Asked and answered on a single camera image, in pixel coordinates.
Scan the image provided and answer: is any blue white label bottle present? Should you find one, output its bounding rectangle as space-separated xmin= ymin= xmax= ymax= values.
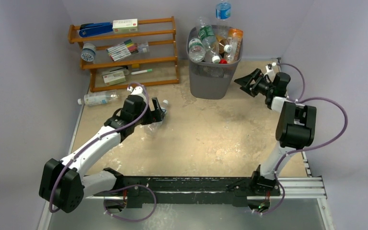
xmin=145 ymin=100 xmax=169 ymax=136

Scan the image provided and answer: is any red cap water bottle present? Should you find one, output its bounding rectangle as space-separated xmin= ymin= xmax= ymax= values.
xmin=219 ymin=59 xmax=228 ymax=64

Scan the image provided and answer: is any grey mesh waste bin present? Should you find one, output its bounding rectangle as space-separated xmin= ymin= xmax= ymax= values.
xmin=186 ymin=25 xmax=242 ymax=99

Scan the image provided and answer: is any orange juice bottle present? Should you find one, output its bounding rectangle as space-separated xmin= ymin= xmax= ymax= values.
xmin=224 ymin=28 xmax=243 ymax=64

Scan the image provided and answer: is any green label water bottle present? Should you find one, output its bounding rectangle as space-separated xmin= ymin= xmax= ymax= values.
xmin=188 ymin=37 xmax=206 ymax=63

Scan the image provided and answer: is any dark green label bottle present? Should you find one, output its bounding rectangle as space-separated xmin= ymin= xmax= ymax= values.
xmin=196 ymin=17 xmax=221 ymax=64

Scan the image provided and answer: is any clear bottle blue label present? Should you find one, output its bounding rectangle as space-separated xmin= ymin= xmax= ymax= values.
xmin=215 ymin=0 xmax=231 ymax=37

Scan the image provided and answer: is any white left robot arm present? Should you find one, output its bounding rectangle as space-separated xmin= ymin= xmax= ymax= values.
xmin=38 ymin=95 xmax=165 ymax=213

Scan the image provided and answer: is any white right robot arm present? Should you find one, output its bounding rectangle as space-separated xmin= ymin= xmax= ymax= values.
xmin=235 ymin=69 xmax=317 ymax=195

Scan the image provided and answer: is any green white carton box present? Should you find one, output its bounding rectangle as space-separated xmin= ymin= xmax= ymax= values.
xmin=103 ymin=71 xmax=126 ymax=86

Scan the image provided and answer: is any green cap white marker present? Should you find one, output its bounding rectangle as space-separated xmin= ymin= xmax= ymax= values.
xmin=131 ymin=69 xmax=153 ymax=75

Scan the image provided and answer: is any clear bottle white label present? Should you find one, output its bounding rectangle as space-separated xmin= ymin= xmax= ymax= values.
xmin=77 ymin=90 xmax=118 ymax=106

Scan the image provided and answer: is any wooden shelf rack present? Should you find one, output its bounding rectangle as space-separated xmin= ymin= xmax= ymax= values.
xmin=68 ymin=16 xmax=180 ymax=92

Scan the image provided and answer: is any pack of coloured markers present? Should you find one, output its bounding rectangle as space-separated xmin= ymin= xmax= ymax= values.
xmin=106 ymin=39 xmax=138 ymax=61

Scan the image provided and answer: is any white tape roll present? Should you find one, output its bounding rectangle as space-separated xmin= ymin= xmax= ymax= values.
xmin=80 ymin=43 xmax=96 ymax=62

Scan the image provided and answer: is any white red box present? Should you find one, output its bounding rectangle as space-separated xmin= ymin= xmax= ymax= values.
xmin=112 ymin=19 xmax=138 ymax=34

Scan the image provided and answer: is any blue stapler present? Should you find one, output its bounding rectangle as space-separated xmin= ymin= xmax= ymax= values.
xmin=79 ymin=22 xmax=113 ymax=37

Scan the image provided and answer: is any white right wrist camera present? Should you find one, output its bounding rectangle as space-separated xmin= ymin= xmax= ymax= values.
xmin=264 ymin=62 xmax=277 ymax=81

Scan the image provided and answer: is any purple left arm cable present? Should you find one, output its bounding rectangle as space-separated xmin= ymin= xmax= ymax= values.
xmin=48 ymin=81 xmax=150 ymax=214

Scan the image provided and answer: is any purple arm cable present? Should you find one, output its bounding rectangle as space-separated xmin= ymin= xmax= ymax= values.
xmin=273 ymin=62 xmax=349 ymax=217
xmin=48 ymin=81 xmax=150 ymax=214

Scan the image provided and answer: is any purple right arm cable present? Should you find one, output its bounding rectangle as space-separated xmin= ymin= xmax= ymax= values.
xmin=273 ymin=62 xmax=349 ymax=217

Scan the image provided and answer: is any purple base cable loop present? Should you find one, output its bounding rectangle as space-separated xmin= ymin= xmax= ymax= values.
xmin=103 ymin=184 xmax=158 ymax=223

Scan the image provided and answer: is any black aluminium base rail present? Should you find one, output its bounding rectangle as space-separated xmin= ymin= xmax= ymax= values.
xmin=90 ymin=176 xmax=327 ymax=208

